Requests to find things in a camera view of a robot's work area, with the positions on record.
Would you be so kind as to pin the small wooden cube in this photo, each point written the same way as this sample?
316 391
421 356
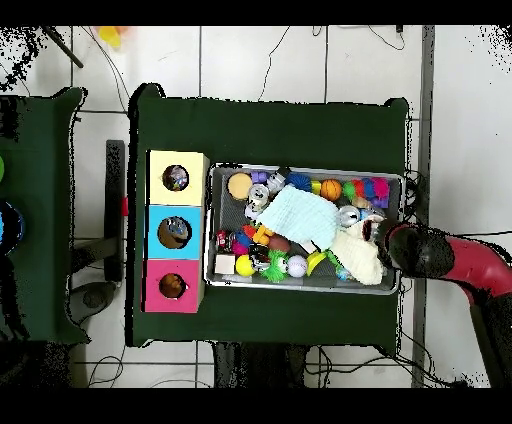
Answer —
225 263

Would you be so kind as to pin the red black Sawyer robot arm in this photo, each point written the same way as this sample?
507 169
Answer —
472 260

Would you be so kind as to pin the green spiky ball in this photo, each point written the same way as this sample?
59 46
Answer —
276 266

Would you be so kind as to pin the orange toy basketball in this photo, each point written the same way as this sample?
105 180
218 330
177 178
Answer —
330 190

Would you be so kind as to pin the cream yellow cloth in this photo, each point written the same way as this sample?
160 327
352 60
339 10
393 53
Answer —
360 258

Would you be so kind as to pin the yellow rubber duck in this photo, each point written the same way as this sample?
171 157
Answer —
172 286

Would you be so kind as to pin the pink spiky ball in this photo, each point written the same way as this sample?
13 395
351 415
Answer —
378 187

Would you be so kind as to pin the yellow floor object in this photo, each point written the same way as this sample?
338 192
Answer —
110 36

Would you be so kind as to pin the yellow ball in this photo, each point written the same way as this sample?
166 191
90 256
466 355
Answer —
244 266

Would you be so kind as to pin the white toy baseball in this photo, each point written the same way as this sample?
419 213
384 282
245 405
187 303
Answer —
297 266

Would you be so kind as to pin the multicolour cartoon print cloth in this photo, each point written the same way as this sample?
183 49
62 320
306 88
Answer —
175 178

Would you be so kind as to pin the grey metal beam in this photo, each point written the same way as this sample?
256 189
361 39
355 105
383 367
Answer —
424 120

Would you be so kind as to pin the silver drinks can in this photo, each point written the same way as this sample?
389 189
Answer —
258 194

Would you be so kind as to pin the green cloth side table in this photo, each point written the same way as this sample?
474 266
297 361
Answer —
48 216

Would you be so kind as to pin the mint green cloth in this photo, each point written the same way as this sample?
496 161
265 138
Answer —
300 216

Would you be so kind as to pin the clear plastic packet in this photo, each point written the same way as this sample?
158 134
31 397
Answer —
175 232

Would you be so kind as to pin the peach orange ball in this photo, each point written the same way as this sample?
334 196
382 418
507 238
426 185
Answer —
239 186

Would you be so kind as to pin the black rod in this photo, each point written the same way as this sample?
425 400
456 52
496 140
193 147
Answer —
62 46

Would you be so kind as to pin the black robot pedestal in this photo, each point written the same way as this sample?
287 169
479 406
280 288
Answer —
256 368

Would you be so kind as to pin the wooden box with three holes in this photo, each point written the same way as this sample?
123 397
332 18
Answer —
160 208

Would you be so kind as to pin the shallow clear mesh bin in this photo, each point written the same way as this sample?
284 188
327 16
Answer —
220 280

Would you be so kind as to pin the black chair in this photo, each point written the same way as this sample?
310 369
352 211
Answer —
116 240

